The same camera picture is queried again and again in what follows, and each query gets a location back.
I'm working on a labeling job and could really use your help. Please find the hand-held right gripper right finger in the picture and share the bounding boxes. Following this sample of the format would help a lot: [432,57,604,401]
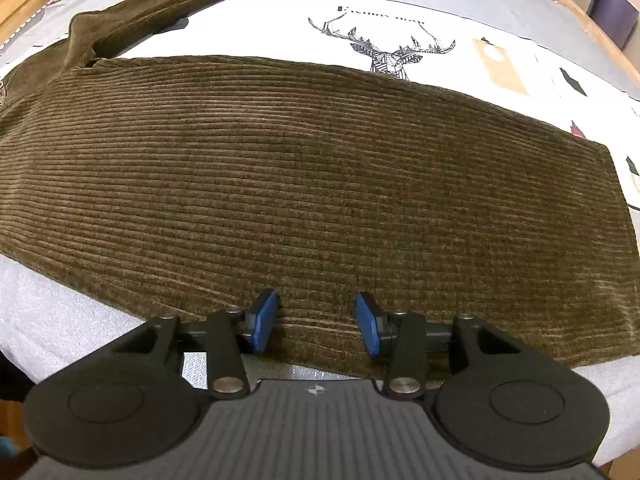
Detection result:
[354,290,538,402]

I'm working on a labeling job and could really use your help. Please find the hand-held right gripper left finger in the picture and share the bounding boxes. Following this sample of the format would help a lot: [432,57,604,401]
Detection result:
[107,287,279,402]

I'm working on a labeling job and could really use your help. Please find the olive corduroy pants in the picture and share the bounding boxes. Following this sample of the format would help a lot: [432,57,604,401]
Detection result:
[0,0,640,381]

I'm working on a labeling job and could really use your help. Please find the grey printed bed sheet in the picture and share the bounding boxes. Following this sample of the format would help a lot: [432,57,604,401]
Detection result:
[0,0,640,471]

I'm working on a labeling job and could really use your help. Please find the purple box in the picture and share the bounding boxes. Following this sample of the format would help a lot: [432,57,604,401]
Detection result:
[586,0,636,52]

